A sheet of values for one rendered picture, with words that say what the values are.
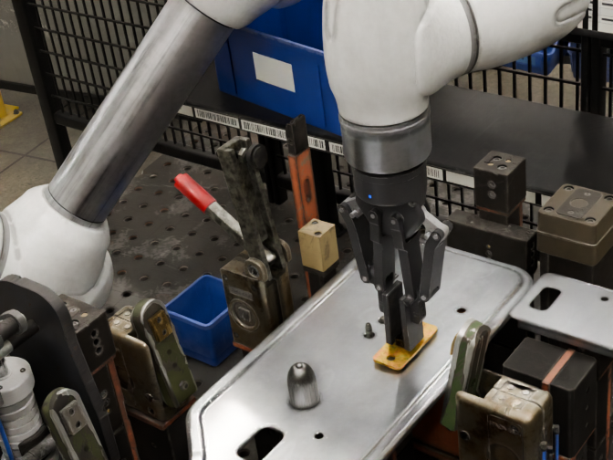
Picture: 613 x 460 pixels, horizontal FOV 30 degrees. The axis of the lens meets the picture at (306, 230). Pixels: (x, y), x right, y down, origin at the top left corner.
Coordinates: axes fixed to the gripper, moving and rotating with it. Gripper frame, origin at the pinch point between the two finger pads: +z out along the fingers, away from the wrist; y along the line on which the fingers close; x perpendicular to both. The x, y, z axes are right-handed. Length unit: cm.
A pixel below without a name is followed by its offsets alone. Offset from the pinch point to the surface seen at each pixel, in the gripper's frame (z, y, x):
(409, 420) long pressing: 4.9, -6.4, 9.6
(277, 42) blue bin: -11, 43, -35
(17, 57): 77, 258, -143
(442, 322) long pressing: 4.6, -1.3, -5.9
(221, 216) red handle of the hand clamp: -6.3, 24.9, 0.5
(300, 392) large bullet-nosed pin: 2.3, 4.2, 13.9
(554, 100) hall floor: 105, 98, -234
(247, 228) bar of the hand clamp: -6.9, 19.6, 1.8
